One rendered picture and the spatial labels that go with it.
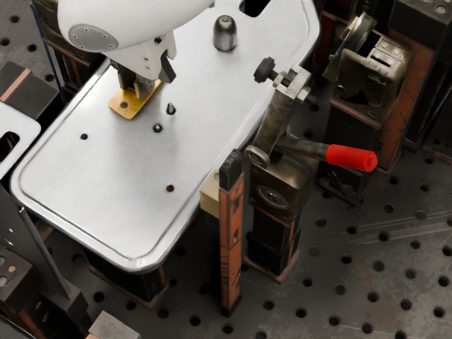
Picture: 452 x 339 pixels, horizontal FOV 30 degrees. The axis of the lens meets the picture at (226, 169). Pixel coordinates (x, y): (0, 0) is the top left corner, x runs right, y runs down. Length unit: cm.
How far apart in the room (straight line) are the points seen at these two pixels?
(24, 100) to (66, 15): 36
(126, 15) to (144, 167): 32
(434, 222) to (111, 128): 56
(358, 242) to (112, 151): 46
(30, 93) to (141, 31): 39
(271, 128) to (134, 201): 21
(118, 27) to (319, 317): 66
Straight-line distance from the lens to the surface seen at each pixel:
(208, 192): 95
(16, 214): 76
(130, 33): 77
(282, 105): 85
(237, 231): 98
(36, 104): 112
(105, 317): 77
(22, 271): 92
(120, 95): 108
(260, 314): 128
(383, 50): 105
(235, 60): 111
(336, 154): 90
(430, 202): 138
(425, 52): 109
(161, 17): 75
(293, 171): 97
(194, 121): 106
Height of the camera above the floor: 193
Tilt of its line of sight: 64 degrees down
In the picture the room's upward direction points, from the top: straight up
